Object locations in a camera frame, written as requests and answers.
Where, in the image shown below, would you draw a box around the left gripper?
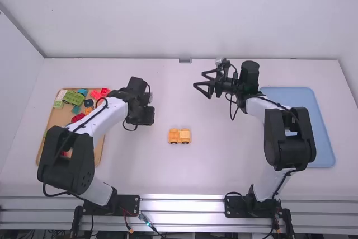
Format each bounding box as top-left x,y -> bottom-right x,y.
126,106 -> 156,127

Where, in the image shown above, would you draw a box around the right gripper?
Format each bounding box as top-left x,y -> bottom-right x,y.
192,67 -> 241,100

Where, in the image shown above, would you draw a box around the yellow toy car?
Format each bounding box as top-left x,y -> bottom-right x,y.
167,128 -> 192,146

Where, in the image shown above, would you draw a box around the red wheeled toy brick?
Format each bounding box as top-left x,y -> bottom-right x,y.
64,112 -> 86,126

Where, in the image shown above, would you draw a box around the green wheeled toy brick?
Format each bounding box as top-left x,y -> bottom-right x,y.
63,91 -> 85,106

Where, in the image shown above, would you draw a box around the tan tray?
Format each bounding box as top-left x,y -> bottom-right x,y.
35,87 -> 106,168

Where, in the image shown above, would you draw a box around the silver rails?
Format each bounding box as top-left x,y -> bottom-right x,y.
0,194 -> 358,235

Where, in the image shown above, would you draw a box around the blue mat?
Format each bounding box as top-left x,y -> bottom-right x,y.
258,86 -> 336,168

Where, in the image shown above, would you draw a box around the black cable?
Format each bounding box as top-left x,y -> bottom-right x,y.
228,93 -> 242,121
122,118 -> 140,132
41,182 -> 77,198
224,191 -> 249,203

